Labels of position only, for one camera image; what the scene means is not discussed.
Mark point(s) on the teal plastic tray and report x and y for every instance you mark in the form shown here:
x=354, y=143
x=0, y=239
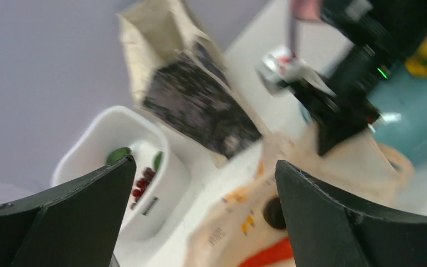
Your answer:
x=402, y=102

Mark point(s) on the green avocado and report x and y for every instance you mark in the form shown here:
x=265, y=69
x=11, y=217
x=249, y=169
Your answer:
x=117, y=154

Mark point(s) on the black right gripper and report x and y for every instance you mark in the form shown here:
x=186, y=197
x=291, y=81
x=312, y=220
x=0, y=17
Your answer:
x=347, y=112

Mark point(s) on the red grape bunch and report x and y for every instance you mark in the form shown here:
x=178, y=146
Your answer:
x=143, y=183

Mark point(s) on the canvas tote bag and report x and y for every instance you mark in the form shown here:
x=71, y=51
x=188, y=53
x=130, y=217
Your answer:
x=178, y=74

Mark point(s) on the white plastic basket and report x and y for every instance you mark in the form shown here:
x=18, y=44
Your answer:
x=141, y=229

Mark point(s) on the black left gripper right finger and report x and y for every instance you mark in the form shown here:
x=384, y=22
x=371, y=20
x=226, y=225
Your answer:
x=328, y=226

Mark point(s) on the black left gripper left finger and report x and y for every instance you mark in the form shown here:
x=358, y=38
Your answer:
x=72, y=224

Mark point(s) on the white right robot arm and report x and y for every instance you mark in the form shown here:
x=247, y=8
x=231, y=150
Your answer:
x=382, y=34

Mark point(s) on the orange plastic grocery bag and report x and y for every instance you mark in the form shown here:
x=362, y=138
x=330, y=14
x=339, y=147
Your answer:
x=235, y=229

